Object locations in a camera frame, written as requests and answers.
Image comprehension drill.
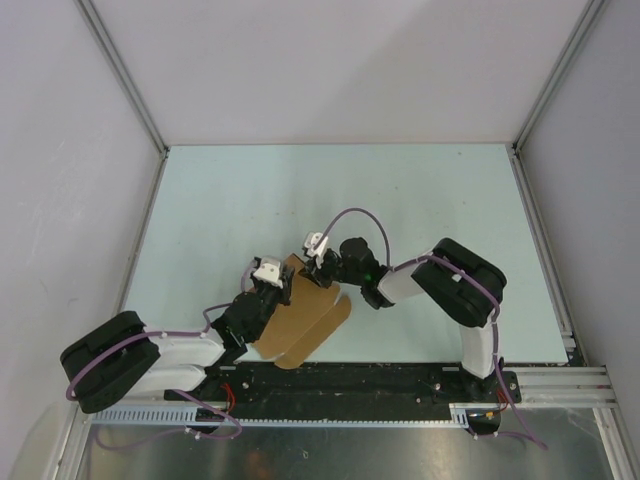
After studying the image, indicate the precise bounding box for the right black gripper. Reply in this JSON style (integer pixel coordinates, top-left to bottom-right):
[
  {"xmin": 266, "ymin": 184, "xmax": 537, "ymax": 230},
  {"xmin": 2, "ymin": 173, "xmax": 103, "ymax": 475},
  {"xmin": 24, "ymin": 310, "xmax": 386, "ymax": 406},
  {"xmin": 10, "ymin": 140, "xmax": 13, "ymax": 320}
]
[{"xmin": 298, "ymin": 249, "xmax": 364, "ymax": 289}]

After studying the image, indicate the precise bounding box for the brown cardboard box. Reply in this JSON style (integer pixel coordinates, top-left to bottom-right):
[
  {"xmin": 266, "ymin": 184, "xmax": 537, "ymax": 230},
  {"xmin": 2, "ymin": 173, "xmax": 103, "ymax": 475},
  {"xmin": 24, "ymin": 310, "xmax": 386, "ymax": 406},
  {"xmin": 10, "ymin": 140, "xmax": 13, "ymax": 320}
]
[{"xmin": 252, "ymin": 254, "xmax": 352, "ymax": 370}]

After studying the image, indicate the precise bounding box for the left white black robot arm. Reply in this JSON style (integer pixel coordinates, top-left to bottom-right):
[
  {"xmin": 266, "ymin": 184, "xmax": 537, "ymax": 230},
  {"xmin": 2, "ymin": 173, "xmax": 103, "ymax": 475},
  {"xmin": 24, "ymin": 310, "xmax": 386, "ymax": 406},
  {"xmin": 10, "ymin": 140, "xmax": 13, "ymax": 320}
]
[{"xmin": 60, "ymin": 259, "xmax": 295, "ymax": 414}]

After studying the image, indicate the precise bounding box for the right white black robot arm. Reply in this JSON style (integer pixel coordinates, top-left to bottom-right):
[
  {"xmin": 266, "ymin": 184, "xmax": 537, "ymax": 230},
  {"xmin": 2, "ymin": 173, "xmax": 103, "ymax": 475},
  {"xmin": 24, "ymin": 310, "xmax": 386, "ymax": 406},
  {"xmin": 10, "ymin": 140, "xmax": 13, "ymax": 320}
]
[{"xmin": 301, "ymin": 232, "xmax": 507, "ymax": 401}]

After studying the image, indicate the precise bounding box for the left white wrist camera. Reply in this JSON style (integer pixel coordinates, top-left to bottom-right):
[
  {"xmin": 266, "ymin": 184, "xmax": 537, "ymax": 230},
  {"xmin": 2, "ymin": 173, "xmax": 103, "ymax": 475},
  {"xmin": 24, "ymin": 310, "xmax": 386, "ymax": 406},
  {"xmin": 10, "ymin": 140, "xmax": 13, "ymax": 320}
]
[{"xmin": 251, "ymin": 256, "xmax": 283, "ymax": 288}]

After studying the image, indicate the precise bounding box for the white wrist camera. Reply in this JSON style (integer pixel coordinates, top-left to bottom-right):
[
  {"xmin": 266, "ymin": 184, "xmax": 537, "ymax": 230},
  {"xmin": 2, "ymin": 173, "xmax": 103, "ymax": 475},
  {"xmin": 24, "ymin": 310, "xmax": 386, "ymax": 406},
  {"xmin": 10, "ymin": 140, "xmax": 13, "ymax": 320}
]
[
  {"xmin": 302, "ymin": 232, "xmax": 328, "ymax": 264},
  {"xmin": 251, "ymin": 256, "xmax": 283, "ymax": 288}
]

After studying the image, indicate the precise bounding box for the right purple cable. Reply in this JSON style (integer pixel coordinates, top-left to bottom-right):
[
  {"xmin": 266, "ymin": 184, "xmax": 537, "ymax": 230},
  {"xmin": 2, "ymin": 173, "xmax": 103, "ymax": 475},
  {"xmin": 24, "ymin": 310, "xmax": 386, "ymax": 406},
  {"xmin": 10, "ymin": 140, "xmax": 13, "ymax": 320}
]
[{"xmin": 319, "ymin": 206, "xmax": 549, "ymax": 450}]

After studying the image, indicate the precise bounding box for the purple cable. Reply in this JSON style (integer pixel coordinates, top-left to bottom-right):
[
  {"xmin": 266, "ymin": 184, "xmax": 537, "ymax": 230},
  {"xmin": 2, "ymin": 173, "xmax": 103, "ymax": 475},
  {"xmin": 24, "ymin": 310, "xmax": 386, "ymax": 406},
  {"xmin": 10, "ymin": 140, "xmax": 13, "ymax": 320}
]
[
  {"xmin": 319, "ymin": 206, "xmax": 549, "ymax": 450},
  {"xmin": 67, "ymin": 259, "xmax": 259, "ymax": 451}
]

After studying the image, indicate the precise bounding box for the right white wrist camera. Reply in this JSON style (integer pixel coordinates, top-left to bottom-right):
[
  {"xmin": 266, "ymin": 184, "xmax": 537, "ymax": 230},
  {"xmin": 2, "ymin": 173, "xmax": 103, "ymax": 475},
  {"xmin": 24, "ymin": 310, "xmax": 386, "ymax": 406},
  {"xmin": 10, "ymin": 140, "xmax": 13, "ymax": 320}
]
[{"xmin": 302, "ymin": 232, "xmax": 328, "ymax": 264}]

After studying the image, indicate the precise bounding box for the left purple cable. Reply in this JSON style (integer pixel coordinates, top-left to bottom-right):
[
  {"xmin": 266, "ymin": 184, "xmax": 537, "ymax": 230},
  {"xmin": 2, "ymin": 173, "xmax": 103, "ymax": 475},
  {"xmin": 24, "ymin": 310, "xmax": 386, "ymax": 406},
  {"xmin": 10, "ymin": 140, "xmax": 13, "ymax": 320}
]
[{"xmin": 67, "ymin": 259, "xmax": 259, "ymax": 451}]

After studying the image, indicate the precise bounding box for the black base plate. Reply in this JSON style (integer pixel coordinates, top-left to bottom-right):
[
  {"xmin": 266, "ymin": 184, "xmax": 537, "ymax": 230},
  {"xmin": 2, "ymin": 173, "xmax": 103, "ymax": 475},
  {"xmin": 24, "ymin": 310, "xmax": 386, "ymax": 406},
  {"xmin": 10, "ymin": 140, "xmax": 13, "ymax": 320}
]
[{"xmin": 191, "ymin": 362, "xmax": 522, "ymax": 423}]

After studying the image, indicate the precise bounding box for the perforated cable duct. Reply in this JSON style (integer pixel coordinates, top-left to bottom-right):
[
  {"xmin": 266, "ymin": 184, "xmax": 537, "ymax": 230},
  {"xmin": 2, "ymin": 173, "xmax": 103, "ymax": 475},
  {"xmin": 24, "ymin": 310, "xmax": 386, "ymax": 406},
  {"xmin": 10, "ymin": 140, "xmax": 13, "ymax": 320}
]
[{"xmin": 89, "ymin": 402, "xmax": 511, "ymax": 430}]

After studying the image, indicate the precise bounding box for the aluminium frame rail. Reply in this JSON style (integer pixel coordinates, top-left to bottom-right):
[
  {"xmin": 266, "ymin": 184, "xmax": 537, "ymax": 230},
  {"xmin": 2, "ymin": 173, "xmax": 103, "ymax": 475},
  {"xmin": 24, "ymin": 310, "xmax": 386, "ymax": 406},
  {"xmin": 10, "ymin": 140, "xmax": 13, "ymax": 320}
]
[{"xmin": 73, "ymin": 364, "xmax": 612, "ymax": 407}]

